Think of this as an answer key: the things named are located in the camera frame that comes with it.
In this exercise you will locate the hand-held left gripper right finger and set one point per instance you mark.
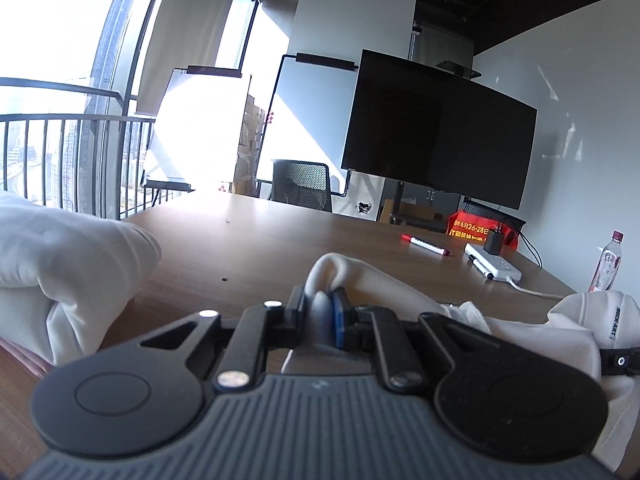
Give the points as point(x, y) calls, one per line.
point(340, 321)

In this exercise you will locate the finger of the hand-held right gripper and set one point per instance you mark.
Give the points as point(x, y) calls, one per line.
point(620, 360)

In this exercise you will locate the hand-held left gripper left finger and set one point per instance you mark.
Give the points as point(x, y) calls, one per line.
point(296, 310)

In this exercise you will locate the clear water bottle pink cap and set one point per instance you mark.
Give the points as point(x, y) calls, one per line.
point(606, 265)

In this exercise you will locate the red capped marker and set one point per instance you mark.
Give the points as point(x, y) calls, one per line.
point(425, 245)

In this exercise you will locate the black mesh office chair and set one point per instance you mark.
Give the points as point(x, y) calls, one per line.
point(302, 185)
point(492, 210)

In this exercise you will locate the black marker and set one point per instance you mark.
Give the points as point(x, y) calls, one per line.
point(481, 266)

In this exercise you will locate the white power strip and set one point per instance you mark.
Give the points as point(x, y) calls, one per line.
point(495, 262)

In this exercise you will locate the red bag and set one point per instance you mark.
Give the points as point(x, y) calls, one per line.
point(470, 227)

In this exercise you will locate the stack of cardboard boxes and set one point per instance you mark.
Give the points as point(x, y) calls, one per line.
point(250, 145)

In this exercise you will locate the black charger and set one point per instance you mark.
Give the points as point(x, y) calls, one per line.
point(495, 242)

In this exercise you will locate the black framed whiteboard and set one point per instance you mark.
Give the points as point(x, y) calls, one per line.
point(305, 110)

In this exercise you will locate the white flip chart easel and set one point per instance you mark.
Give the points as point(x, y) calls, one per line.
point(200, 125)

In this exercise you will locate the black television screen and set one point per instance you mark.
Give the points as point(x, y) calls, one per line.
point(440, 130)

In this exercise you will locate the white garment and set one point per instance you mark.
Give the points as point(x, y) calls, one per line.
point(65, 260)

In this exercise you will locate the black balcony railing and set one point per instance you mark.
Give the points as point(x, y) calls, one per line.
point(60, 125)

